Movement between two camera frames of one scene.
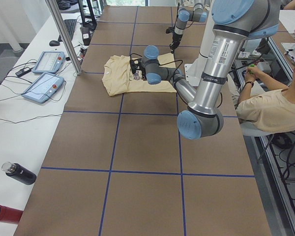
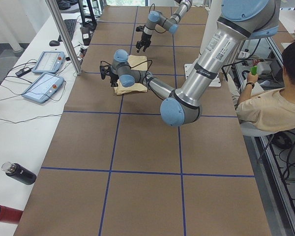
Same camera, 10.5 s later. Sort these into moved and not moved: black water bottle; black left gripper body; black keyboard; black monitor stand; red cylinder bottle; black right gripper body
Moved: black left gripper body; black right gripper body
Not moved: red cylinder bottle; black water bottle; black keyboard; black monitor stand
